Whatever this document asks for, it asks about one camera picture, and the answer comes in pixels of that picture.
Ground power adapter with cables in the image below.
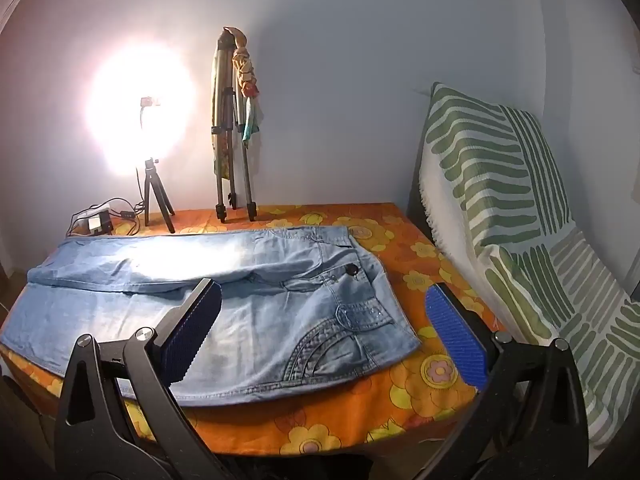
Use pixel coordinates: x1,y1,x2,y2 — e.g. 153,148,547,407
67,200,148,237

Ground green striped white blanket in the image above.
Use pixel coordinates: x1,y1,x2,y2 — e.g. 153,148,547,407
417,81,640,453

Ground round ring light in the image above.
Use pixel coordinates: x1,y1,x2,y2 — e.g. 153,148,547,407
85,42,198,178

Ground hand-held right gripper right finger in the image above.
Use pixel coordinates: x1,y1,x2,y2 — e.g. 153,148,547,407
424,282,590,480

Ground black power adapter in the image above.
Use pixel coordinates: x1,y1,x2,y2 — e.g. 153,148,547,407
85,212,115,236

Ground small black tripod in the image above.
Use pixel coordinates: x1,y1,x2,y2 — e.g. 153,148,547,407
136,157,177,234

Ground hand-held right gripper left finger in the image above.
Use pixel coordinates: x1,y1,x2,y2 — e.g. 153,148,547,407
54,277,223,480

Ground colourful cloth on tripod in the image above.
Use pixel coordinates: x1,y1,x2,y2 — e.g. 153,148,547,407
222,26,263,142

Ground light blue denim pants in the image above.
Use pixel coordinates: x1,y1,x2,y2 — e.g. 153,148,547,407
0,225,422,407

